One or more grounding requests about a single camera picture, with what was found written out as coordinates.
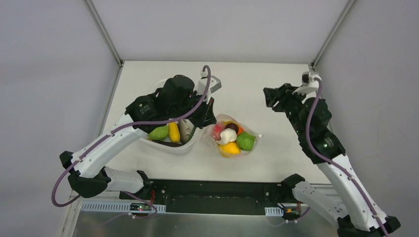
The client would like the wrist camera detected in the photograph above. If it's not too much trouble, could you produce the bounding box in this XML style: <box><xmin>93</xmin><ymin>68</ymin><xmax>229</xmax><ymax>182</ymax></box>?
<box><xmin>292</xmin><ymin>71</ymin><xmax>321</xmax><ymax>95</ymax></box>
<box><xmin>197</xmin><ymin>76</ymin><xmax>222</xmax><ymax>94</ymax></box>

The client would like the grey fish toy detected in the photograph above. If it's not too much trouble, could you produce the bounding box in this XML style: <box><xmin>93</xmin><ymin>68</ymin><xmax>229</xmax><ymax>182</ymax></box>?
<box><xmin>178</xmin><ymin>119</ymin><xmax>193</xmax><ymax>144</ymax></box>

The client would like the green round vegetable toy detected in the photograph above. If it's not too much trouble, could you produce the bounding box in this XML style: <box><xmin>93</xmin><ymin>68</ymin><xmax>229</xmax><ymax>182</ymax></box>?
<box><xmin>148</xmin><ymin>125</ymin><xmax>169</xmax><ymax>141</ymax></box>

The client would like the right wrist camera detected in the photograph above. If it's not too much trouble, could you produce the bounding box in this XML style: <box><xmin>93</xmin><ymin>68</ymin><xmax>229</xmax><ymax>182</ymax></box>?
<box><xmin>292</xmin><ymin>71</ymin><xmax>321</xmax><ymax>95</ymax></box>

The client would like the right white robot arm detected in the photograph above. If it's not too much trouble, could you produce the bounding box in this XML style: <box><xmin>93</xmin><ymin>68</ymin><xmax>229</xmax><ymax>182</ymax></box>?
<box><xmin>263</xmin><ymin>83</ymin><xmax>401</xmax><ymax>237</ymax></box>

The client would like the green cucumber toy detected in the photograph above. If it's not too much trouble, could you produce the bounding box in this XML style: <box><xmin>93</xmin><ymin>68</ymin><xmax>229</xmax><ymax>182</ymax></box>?
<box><xmin>186</xmin><ymin>126</ymin><xmax>196</xmax><ymax>143</ymax></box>

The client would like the yellow lemon toy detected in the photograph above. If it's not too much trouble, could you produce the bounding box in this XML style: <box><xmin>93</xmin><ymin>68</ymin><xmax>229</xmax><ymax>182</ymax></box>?
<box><xmin>218</xmin><ymin>141</ymin><xmax>241</xmax><ymax>158</ymax></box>

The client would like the green lime toy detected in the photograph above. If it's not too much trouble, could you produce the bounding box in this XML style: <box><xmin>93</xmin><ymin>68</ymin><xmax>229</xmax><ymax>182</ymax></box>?
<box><xmin>236</xmin><ymin>131</ymin><xmax>256</xmax><ymax>152</ymax></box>

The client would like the white plastic basket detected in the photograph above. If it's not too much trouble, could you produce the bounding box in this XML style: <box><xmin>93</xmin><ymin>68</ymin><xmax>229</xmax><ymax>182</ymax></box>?
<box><xmin>138</xmin><ymin>78</ymin><xmax>201</xmax><ymax>156</ymax></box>

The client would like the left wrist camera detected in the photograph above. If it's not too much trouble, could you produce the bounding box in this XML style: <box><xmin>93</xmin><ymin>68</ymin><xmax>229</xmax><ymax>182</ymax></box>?
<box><xmin>197</xmin><ymin>76</ymin><xmax>222</xmax><ymax>94</ymax></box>

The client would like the red apple toy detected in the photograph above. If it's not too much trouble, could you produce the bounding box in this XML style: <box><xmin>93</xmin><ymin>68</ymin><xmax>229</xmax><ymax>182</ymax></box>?
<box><xmin>211</xmin><ymin>122</ymin><xmax>225</xmax><ymax>141</ymax></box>

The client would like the white garlic toy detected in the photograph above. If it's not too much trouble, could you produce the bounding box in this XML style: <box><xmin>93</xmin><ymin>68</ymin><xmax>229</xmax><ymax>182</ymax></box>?
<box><xmin>216</xmin><ymin>129</ymin><xmax>237</xmax><ymax>145</ymax></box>

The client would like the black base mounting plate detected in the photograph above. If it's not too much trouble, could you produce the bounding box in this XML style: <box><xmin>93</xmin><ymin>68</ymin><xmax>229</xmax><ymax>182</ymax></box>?
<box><xmin>134</xmin><ymin>179</ymin><xmax>298</xmax><ymax>215</ymax></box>

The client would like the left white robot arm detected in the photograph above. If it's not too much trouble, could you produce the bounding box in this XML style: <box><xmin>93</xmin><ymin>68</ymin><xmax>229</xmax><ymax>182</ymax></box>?
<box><xmin>60</xmin><ymin>75</ymin><xmax>216</xmax><ymax>200</ymax></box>

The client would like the dark purple plum toy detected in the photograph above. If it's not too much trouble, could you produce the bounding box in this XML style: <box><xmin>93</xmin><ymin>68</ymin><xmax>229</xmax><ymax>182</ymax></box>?
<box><xmin>225</xmin><ymin>122</ymin><xmax>240</xmax><ymax>134</ymax></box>

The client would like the clear zip top bag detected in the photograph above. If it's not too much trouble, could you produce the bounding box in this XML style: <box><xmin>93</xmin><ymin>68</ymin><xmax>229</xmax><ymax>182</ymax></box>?
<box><xmin>201</xmin><ymin>114</ymin><xmax>263</xmax><ymax>158</ymax></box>

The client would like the orange toy fruit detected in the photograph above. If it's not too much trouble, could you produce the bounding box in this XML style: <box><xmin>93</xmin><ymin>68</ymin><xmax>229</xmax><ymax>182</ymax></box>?
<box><xmin>237</xmin><ymin>126</ymin><xmax>245</xmax><ymax>136</ymax></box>

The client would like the yellow corn toy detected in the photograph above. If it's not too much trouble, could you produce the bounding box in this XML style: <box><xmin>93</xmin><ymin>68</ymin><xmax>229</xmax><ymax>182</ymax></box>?
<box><xmin>168</xmin><ymin>122</ymin><xmax>180</xmax><ymax>143</ymax></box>

